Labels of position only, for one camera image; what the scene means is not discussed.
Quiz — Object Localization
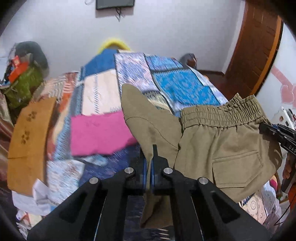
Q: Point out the olive green pants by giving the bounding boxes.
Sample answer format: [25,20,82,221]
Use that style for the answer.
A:
[120,83,283,230]

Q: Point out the person right hand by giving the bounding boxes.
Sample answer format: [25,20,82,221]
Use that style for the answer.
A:
[282,153,295,179]

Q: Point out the white suitcase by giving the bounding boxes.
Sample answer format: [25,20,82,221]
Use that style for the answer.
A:
[271,106,295,130]

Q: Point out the patchwork blue bed quilt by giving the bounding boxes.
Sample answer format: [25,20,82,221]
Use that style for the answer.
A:
[33,49,279,230]

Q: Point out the brown wooden door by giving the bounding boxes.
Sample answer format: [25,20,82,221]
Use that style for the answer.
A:
[225,1,283,99]

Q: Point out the orange paw print cloth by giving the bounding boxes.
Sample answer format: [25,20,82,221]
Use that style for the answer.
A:
[7,97,56,196]

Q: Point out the yellow curved pillow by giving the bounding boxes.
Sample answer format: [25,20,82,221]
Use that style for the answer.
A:
[97,38,130,54]

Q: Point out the green bag clutter pile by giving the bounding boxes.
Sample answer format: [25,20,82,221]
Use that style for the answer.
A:
[1,41,49,110]

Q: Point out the pink heart wall decoration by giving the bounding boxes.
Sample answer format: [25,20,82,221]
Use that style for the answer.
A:
[271,66,295,108]

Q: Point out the wall mounted black television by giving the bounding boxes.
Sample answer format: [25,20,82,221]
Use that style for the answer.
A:
[96,0,134,10]

